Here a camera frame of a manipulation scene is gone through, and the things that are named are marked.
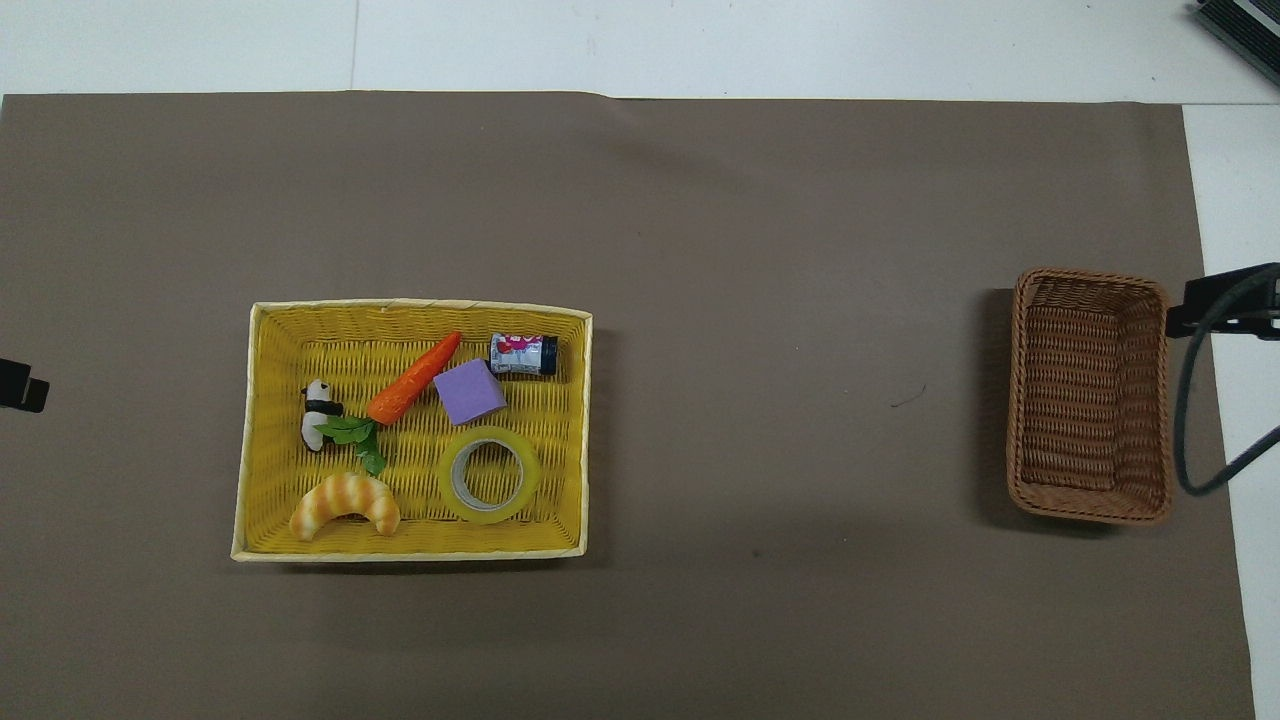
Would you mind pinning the brown wicker basket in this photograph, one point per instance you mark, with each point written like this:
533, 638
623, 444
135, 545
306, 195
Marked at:
1085, 400

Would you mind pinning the yellow woven basket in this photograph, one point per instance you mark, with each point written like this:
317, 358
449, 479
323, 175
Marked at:
410, 320

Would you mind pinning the clear yellowish tape roll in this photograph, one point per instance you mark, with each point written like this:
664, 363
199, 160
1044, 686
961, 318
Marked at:
448, 490

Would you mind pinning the black stand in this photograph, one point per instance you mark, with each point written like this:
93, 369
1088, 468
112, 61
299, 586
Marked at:
1245, 25

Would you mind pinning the small panda figure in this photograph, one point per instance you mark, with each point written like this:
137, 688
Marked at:
318, 400

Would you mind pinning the toy croissant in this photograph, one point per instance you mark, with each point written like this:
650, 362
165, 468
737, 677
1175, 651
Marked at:
345, 497

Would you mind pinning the orange toy carrot with leaves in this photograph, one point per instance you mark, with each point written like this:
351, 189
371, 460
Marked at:
410, 385

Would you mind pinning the purple foam cube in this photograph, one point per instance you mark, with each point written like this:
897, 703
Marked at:
470, 393

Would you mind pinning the small printed can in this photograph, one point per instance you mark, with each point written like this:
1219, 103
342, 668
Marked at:
522, 355

